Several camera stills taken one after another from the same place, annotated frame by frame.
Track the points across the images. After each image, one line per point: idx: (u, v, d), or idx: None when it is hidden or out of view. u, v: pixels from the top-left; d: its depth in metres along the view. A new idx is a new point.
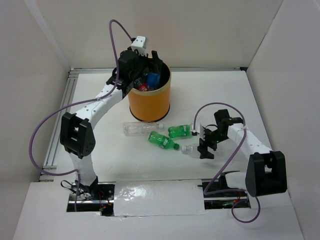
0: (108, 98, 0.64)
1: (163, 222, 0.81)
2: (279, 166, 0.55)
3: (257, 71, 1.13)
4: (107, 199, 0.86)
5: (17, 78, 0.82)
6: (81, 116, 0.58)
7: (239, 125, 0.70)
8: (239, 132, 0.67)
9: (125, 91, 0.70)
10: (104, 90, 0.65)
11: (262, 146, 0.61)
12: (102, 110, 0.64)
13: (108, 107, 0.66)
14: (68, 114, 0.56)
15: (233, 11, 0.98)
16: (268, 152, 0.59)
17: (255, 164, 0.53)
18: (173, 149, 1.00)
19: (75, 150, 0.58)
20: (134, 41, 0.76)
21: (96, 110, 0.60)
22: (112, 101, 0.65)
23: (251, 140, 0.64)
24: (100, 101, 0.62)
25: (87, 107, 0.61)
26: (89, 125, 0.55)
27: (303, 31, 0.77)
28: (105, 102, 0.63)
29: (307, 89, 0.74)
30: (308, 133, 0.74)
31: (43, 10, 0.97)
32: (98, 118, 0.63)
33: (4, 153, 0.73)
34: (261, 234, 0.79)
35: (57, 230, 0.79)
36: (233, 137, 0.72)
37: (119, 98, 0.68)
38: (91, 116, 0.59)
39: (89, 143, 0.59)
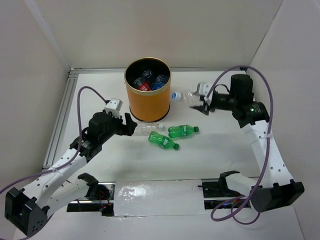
0: (65, 168, 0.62)
1: (163, 222, 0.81)
2: (294, 196, 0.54)
3: (257, 71, 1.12)
4: (107, 199, 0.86)
5: (17, 79, 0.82)
6: (29, 192, 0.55)
7: (262, 129, 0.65)
8: (260, 140, 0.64)
9: (90, 154, 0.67)
10: (64, 157, 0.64)
11: (282, 173, 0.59)
12: (58, 182, 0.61)
13: (66, 177, 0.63)
14: (14, 191, 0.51)
15: (234, 11, 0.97)
16: (288, 182, 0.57)
17: (273, 197, 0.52)
18: (173, 149, 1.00)
19: (19, 228, 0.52)
20: (107, 103, 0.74)
21: (48, 184, 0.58)
22: (71, 169, 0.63)
23: (273, 163, 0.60)
24: (55, 172, 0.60)
25: (39, 180, 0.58)
26: (36, 207, 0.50)
27: (303, 31, 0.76)
28: (61, 173, 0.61)
29: (307, 89, 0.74)
30: (308, 134, 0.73)
31: (43, 11, 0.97)
32: (53, 191, 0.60)
33: (4, 153, 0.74)
34: (261, 234, 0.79)
35: (57, 230, 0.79)
36: (251, 138, 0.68)
37: (81, 165, 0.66)
38: (41, 192, 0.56)
39: (38, 222, 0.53)
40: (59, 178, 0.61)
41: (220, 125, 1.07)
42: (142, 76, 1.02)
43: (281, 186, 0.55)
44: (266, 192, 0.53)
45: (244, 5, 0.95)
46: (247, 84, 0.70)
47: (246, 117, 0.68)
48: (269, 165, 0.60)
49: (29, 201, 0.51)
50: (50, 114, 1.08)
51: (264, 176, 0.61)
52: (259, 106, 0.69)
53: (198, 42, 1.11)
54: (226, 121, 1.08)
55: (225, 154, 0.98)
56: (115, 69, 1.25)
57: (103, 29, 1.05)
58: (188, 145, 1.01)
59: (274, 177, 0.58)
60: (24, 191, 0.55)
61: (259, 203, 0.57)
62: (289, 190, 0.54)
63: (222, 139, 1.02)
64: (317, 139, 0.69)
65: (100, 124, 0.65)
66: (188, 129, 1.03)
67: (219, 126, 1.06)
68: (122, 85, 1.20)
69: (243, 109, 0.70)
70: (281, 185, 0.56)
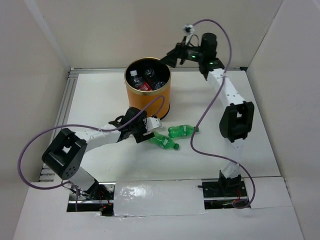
0: (107, 133, 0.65)
1: (163, 222, 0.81)
2: (250, 114, 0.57)
3: (257, 71, 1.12)
4: (107, 199, 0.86)
5: (17, 78, 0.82)
6: (78, 136, 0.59)
7: (219, 72, 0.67)
8: (218, 80, 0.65)
9: (122, 137, 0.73)
10: (106, 125, 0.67)
11: (238, 97, 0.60)
12: (98, 141, 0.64)
13: (102, 142, 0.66)
14: (66, 130, 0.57)
15: (233, 11, 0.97)
16: (242, 102, 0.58)
17: (229, 113, 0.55)
18: (173, 149, 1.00)
19: (55, 168, 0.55)
20: (153, 118, 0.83)
21: (94, 136, 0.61)
22: (110, 136, 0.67)
23: (228, 91, 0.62)
24: (100, 131, 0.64)
25: (86, 131, 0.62)
26: (85, 146, 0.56)
27: (303, 31, 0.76)
28: (104, 134, 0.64)
29: (307, 89, 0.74)
30: (309, 133, 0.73)
31: (43, 10, 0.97)
32: (91, 145, 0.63)
33: (4, 152, 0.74)
34: (261, 233, 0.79)
35: (57, 230, 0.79)
36: (212, 84, 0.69)
37: (114, 139, 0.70)
38: (89, 139, 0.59)
39: (72, 167, 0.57)
40: (101, 137, 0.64)
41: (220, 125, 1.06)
42: (144, 75, 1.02)
43: (237, 107, 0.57)
44: (226, 114, 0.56)
45: (244, 5, 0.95)
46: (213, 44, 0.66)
47: (207, 70, 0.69)
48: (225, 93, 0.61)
49: (80, 139, 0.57)
50: (50, 114, 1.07)
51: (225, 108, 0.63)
52: (219, 63, 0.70)
53: None
54: None
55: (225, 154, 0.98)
56: (115, 69, 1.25)
57: (103, 29, 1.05)
58: (188, 145, 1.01)
59: (230, 102, 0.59)
60: (75, 133, 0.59)
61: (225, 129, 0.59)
62: (245, 110, 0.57)
63: (222, 139, 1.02)
64: (317, 138, 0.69)
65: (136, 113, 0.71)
66: (188, 129, 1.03)
67: None
68: (122, 85, 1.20)
69: (205, 63, 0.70)
70: (237, 106, 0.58)
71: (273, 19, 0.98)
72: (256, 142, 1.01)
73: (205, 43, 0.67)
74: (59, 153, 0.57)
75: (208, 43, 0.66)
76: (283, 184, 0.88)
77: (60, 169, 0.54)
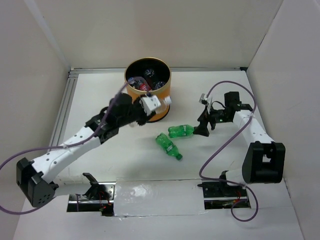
0: (75, 148, 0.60)
1: (163, 222, 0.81)
2: (278, 157, 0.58)
3: (257, 71, 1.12)
4: (107, 199, 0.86)
5: (17, 79, 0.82)
6: (39, 165, 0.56)
7: (246, 112, 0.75)
8: (244, 119, 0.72)
9: (105, 136, 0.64)
10: (78, 135, 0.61)
11: (264, 136, 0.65)
12: (69, 159, 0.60)
13: (76, 156, 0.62)
14: (24, 162, 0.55)
15: (233, 11, 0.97)
16: (270, 143, 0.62)
17: (253, 148, 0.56)
18: (175, 158, 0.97)
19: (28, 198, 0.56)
20: (148, 98, 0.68)
21: (57, 161, 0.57)
22: (82, 149, 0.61)
23: (254, 129, 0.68)
24: (66, 150, 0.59)
25: (48, 155, 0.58)
26: (41, 180, 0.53)
27: (303, 31, 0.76)
28: (71, 151, 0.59)
29: (307, 89, 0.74)
30: (308, 133, 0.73)
31: (43, 10, 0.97)
32: (62, 167, 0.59)
33: (4, 153, 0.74)
34: (261, 233, 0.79)
35: (57, 230, 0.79)
36: (238, 123, 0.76)
37: (93, 144, 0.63)
38: (49, 168, 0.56)
39: (45, 195, 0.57)
40: (69, 156, 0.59)
41: (219, 125, 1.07)
42: (144, 75, 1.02)
43: (263, 145, 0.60)
44: (250, 152, 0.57)
45: (244, 5, 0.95)
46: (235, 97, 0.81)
47: (234, 109, 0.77)
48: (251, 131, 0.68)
49: (36, 174, 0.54)
50: (50, 114, 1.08)
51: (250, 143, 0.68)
52: (246, 105, 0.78)
53: (198, 43, 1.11)
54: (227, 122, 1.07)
55: (224, 154, 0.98)
56: (115, 69, 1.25)
57: (103, 29, 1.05)
58: (188, 145, 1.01)
59: (256, 139, 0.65)
60: (35, 163, 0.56)
61: (249, 172, 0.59)
62: (273, 151, 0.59)
63: (221, 139, 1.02)
64: (317, 139, 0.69)
65: (121, 105, 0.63)
66: (188, 129, 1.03)
67: (220, 125, 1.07)
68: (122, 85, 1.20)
69: (232, 106, 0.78)
70: (264, 144, 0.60)
71: (273, 20, 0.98)
72: None
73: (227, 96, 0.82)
74: None
75: (230, 97, 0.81)
76: (283, 184, 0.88)
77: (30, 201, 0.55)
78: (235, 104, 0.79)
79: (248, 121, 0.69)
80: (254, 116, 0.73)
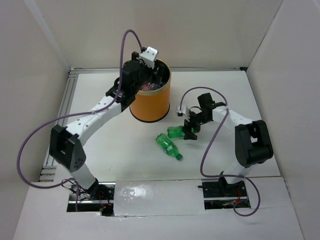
0: (103, 112, 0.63)
1: (163, 222, 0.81)
2: (263, 133, 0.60)
3: (257, 71, 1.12)
4: (107, 199, 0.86)
5: (17, 79, 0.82)
6: (71, 130, 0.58)
7: (221, 106, 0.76)
8: (222, 113, 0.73)
9: (125, 104, 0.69)
10: (102, 103, 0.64)
11: (244, 119, 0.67)
12: (97, 124, 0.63)
13: (102, 122, 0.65)
14: (58, 127, 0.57)
15: (234, 11, 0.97)
16: (251, 123, 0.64)
17: (239, 129, 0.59)
18: (175, 158, 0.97)
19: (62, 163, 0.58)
20: (143, 51, 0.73)
21: (88, 124, 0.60)
22: (108, 114, 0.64)
23: (234, 116, 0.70)
24: (94, 115, 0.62)
25: (79, 120, 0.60)
26: (78, 141, 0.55)
27: (303, 31, 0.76)
28: (99, 115, 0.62)
29: (308, 89, 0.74)
30: (309, 133, 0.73)
31: (43, 10, 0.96)
32: (91, 131, 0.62)
33: (4, 153, 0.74)
34: (261, 233, 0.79)
35: (57, 230, 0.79)
36: (218, 119, 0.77)
37: (117, 111, 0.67)
38: (82, 130, 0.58)
39: (79, 159, 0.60)
40: (98, 120, 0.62)
41: (219, 125, 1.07)
42: None
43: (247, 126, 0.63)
44: (237, 135, 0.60)
45: (244, 5, 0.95)
46: (207, 97, 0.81)
47: (211, 111, 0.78)
48: (232, 119, 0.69)
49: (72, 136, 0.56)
50: (50, 114, 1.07)
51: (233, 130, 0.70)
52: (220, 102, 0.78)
53: (198, 43, 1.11)
54: None
55: (224, 153, 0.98)
56: (115, 69, 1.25)
57: (103, 29, 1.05)
58: (188, 146, 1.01)
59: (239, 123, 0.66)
60: (67, 128, 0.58)
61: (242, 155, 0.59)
62: (257, 130, 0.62)
63: (221, 139, 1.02)
64: (317, 138, 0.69)
65: (131, 74, 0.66)
66: None
67: (220, 125, 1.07)
68: None
69: (207, 108, 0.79)
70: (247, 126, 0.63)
71: (273, 20, 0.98)
72: None
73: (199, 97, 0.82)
74: (62, 149, 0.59)
75: (203, 99, 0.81)
76: (283, 184, 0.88)
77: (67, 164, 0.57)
78: (208, 105, 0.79)
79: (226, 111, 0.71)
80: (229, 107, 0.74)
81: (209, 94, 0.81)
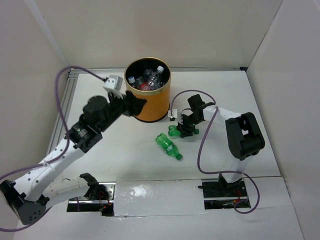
0: (56, 163, 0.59)
1: (163, 222, 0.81)
2: (253, 125, 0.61)
3: (257, 71, 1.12)
4: (107, 199, 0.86)
5: (17, 79, 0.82)
6: (21, 186, 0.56)
7: (210, 105, 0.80)
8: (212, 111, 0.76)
9: (88, 144, 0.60)
10: (57, 149, 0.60)
11: (233, 114, 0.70)
12: (53, 174, 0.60)
13: (60, 169, 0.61)
14: (5, 185, 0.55)
15: (233, 11, 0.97)
16: (240, 116, 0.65)
17: (229, 122, 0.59)
18: (175, 158, 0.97)
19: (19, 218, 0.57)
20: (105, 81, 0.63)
21: (39, 179, 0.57)
22: (64, 161, 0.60)
23: (224, 112, 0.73)
24: (47, 167, 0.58)
25: (30, 174, 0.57)
26: (25, 201, 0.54)
27: (303, 31, 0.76)
28: (52, 167, 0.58)
29: (307, 89, 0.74)
30: (309, 133, 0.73)
31: (43, 10, 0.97)
32: (48, 181, 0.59)
33: (4, 153, 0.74)
34: (261, 233, 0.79)
35: (57, 230, 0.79)
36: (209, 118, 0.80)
37: (77, 156, 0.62)
38: (32, 187, 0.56)
39: (36, 212, 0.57)
40: (52, 171, 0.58)
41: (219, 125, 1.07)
42: (143, 75, 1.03)
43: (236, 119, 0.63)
44: (229, 128, 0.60)
45: (243, 5, 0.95)
46: (196, 99, 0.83)
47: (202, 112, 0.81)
48: (222, 115, 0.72)
49: (17, 196, 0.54)
50: (49, 115, 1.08)
51: None
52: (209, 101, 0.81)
53: (198, 43, 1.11)
54: None
55: (224, 153, 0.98)
56: (115, 69, 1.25)
57: (103, 29, 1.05)
58: (188, 146, 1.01)
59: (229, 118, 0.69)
60: (17, 184, 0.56)
61: (236, 148, 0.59)
62: (247, 121, 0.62)
63: (221, 139, 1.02)
64: (317, 138, 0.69)
65: (95, 113, 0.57)
66: None
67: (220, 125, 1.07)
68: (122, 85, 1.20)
69: (198, 109, 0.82)
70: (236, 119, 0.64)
71: (273, 19, 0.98)
72: None
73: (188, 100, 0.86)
74: None
75: (193, 102, 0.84)
76: (283, 184, 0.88)
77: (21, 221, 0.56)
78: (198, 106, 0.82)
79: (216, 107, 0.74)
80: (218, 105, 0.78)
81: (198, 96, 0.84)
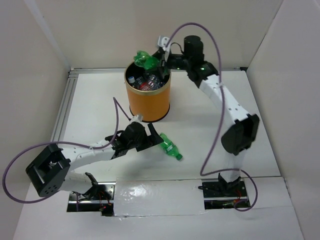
0: (99, 151, 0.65)
1: (163, 222, 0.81)
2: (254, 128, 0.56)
3: (257, 71, 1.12)
4: (107, 199, 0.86)
5: (17, 79, 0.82)
6: (64, 154, 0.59)
7: (214, 80, 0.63)
8: (214, 90, 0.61)
9: (116, 154, 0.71)
10: (99, 143, 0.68)
11: (240, 110, 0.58)
12: (88, 159, 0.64)
13: (94, 159, 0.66)
14: (54, 146, 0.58)
15: (233, 11, 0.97)
16: (246, 117, 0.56)
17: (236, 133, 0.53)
18: (175, 158, 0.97)
19: (35, 184, 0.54)
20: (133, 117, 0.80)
21: (82, 155, 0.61)
22: (102, 155, 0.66)
23: (229, 104, 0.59)
24: (91, 149, 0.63)
25: (75, 148, 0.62)
26: (67, 166, 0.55)
27: (303, 31, 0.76)
28: (95, 153, 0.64)
29: (307, 89, 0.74)
30: (309, 133, 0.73)
31: (43, 10, 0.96)
32: (81, 163, 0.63)
33: (4, 153, 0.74)
34: (261, 233, 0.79)
35: (57, 230, 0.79)
36: (208, 93, 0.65)
37: (108, 156, 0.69)
38: (75, 158, 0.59)
39: (52, 185, 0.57)
40: (91, 156, 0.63)
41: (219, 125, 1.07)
42: (143, 75, 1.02)
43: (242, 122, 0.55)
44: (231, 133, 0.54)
45: (244, 5, 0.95)
46: (200, 47, 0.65)
47: (199, 76, 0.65)
48: (226, 107, 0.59)
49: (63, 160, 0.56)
50: (50, 115, 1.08)
51: (226, 120, 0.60)
52: (211, 67, 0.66)
53: None
54: None
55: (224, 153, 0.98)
56: (115, 69, 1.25)
57: (103, 29, 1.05)
58: (188, 146, 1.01)
59: (234, 117, 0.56)
60: (62, 151, 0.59)
61: (230, 144, 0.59)
62: (249, 124, 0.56)
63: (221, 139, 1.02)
64: (317, 139, 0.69)
65: (135, 132, 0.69)
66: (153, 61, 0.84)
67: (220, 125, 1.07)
68: (122, 85, 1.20)
69: (196, 69, 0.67)
70: (242, 121, 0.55)
71: (273, 20, 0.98)
72: (255, 142, 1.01)
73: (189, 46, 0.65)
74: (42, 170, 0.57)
75: (193, 46, 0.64)
76: (283, 184, 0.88)
77: (39, 186, 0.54)
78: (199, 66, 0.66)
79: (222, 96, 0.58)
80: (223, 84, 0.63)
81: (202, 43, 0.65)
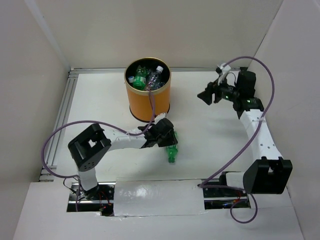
0: (133, 137, 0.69)
1: (164, 222, 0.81)
2: (283, 174, 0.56)
3: (257, 71, 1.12)
4: (107, 199, 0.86)
5: (17, 79, 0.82)
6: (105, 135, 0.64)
7: (255, 114, 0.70)
8: (252, 123, 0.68)
9: (146, 144, 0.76)
10: (134, 130, 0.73)
11: (271, 149, 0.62)
12: (123, 143, 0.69)
13: (127, 145, 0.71)
14: (96, 126, 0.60)
15: (233, 11, 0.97)
16: (277, 158, 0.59)
17: (259, 168, 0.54)
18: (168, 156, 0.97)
19: (76, 159, 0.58)
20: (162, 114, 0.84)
21: (120, 138, 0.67)
22: (134, 142, 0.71)
23: (262, 140, 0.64)
24: (127, 135, 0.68)
25: (114, 132, 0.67)
26: (108, 146, 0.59)
27: (303, 32, 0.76)
28: (130, 139, 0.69)
29: (307, 89, 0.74)
30: (308, 133, 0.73)
31: (43, 10, 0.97)
32: (116, 146, 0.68)
33: (4, 153, 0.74)
34: (261, 233, 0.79)
35: (57, 229, 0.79)
36: (245, 124, 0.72)
37: (139, 145, 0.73)
38: (114, 140, 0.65)
39: (91, 162, 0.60)
40: (127, 140, 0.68)
41: (219, 125, 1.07)
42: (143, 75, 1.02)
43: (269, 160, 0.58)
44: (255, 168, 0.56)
45: (244, 5, 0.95)
46: (251, 81, 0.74)
47: (243, 108, 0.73)
48: (259, 142, 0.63)
49: (104, 139, 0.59)
50: (50, 115, 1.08)
51: (255, 153, 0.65)
52: (257, 102, 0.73)
53: (198, 43, 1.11)
54: (227, 122, 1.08)
55: (224, 153, 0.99)
56: (115, 69, 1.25)
57: (103, 29, 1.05)
58: (188, 145, 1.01)
59: (262, 153, 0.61)
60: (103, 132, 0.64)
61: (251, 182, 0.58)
62: (278, 166, 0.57)
63: (222, 139, 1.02)
64: (317, 139, 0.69)
65: (166, 126, 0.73)
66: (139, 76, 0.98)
67: (220, 125, 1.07)
68: (122, 85, 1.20)
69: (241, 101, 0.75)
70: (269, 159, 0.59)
71: (273, 20, 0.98)
72: None
73: (242, 77, 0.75)
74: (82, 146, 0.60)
75: (245, 79, 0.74)
76: None
77: (80, 161, 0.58)
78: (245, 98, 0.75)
79: (257, 130, 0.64)
80: (264, 120, 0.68)
81: (254, 78, 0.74)
